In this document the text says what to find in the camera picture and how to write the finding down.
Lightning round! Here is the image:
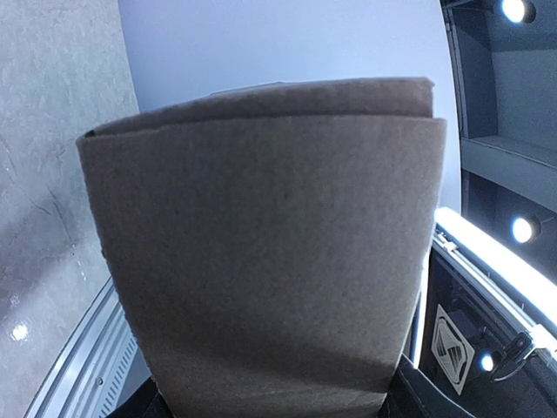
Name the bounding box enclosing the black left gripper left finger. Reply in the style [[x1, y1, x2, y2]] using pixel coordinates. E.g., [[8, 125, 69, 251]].
[[107, 378, 172, 418]]

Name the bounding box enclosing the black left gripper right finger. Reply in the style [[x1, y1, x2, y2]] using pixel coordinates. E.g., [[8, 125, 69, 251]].
[[378, 354, 474, 418]]

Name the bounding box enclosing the brown cardboard box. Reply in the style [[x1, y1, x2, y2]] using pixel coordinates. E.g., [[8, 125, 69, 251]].
[[77, 78, 446, 417]]

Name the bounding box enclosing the ceiling spot light lower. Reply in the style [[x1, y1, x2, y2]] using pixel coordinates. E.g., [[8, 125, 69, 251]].
[[479, 352, 498, 373]]

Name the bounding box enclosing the ceiling spot light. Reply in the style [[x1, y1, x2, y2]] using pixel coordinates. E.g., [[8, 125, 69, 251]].
[[510, 215, 542, 245], [500, 0, 537, 24], [479, 352, 498, 373]]

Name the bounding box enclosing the white led strip light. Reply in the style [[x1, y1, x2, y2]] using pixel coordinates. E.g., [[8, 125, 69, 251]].
[[432, 207, 556, 366]]

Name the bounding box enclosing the ceiling spot light middle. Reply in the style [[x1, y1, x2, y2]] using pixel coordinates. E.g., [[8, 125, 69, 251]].
[[510, 215, 542, 245]]

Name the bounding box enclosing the ceiling spot light upper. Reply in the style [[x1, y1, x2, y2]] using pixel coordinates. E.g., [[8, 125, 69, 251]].
[[500, 0, 537, 24]]

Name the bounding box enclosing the front aluminium frame rail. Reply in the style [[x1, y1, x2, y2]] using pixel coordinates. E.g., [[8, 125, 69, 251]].
[[25, 280, 151, 417]]

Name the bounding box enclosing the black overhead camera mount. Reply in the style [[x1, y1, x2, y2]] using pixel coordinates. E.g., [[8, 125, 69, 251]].
[[489, 331, 553, 383]]

